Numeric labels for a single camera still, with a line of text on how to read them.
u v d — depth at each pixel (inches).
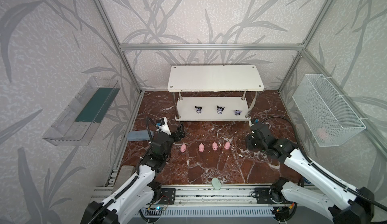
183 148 34.9
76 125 24.9
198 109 37.8
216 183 29.7
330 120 24.7
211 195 29.7
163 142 23.4
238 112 37.8
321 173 17.4
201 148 34.9
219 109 37.6
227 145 35.0
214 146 35.0
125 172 31.0
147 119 41.2
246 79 31.0
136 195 19.5
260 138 23.2
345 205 15.3
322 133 29.0
